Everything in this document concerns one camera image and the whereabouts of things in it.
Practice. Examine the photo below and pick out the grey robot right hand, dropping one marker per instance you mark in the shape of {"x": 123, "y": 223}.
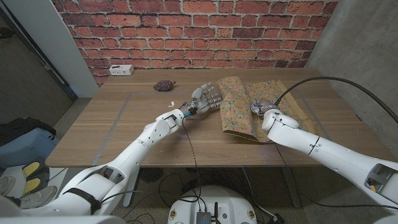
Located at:
{"x": 264, "y": 105}

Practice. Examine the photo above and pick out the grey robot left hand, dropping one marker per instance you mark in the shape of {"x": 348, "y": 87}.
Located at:
{"x": 203, "y": 99}

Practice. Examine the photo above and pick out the tan patterned cloth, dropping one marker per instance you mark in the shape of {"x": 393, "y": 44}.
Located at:
{"x": 236, "y": 109}

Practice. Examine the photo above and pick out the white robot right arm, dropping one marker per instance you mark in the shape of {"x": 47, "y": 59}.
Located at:
{"x": 295, "y": 133}

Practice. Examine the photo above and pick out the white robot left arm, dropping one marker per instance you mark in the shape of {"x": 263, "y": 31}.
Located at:
{"x": 149, "y": 137}

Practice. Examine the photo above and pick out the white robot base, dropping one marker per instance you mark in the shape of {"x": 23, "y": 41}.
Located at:
{"x": 214, "y": 199}

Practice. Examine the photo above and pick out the red brick print backdrop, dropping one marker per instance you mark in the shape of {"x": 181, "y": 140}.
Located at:
{"x": 199, "y": 31}

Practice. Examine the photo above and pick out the white power strip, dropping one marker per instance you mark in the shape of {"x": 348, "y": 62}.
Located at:
{"x": 121, "y": 70}

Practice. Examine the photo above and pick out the grey table leg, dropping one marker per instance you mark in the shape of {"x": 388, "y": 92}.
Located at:
{"x": 292, "y": 189}

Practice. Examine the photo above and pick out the black round floor disc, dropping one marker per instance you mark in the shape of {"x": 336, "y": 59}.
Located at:
{"x": 151, "y": 175}

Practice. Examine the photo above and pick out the black antenna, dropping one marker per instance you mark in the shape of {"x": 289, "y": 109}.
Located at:
{"x": 216, "y": 211}

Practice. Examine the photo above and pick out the black floor plug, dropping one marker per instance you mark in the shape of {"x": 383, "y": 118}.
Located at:
{"x": 278, "y": 218}

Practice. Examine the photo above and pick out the small grey electronics box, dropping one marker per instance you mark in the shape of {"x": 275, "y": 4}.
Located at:
{"x": 203, "y": 217}

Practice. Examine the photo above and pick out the white table leg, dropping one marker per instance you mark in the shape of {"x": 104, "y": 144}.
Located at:
{"x": 127, "y": 199}

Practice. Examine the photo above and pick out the black bag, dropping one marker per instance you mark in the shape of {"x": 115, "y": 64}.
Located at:
{"x": 21, "y": 126}

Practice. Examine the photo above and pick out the blue bag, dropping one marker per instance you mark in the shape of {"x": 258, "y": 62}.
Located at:
{"x": 25, "y": 149}

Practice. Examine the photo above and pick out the yellow and black gloves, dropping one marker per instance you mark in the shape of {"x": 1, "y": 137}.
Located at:
{"x": 32, "y": 174}

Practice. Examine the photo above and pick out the grey sneaker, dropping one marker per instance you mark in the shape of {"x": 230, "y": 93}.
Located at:
{"x": 6, "y": 185}
{"x": 38, "y": 197}

